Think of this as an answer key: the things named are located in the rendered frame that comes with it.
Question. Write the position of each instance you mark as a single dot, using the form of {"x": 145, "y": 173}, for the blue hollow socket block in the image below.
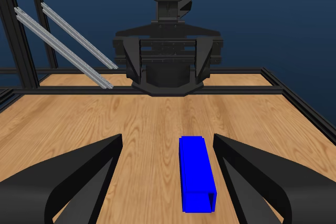
{"x": 195, "y": 166}

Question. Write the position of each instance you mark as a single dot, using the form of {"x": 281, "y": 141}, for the silver aluminium rail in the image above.
{"x": 63, "y": 49}
{"x": 78, "y": 37}

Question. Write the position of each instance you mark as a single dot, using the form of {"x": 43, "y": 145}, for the black table frame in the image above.
{"x": 23, "y": 51}

